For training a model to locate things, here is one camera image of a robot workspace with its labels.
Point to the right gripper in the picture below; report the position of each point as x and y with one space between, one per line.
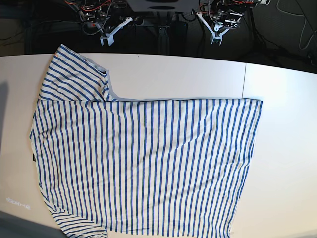
95 20

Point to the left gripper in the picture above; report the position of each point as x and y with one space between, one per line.
227 19

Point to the blue white striped T-shirt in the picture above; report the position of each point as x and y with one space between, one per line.
169 168

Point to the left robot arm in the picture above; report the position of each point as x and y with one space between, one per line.
210 7

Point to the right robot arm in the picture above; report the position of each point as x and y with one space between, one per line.
79 5

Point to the grey monitor stand base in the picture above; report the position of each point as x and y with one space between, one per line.
163 5

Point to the black power adapter box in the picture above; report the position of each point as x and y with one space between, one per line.
179 29

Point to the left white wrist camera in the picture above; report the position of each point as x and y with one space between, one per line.
217 32

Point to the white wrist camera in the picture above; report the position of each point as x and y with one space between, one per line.
110 36
217 32

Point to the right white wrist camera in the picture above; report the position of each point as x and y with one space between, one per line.
110 36

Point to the aluminium table frame post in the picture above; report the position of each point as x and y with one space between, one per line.
163 40

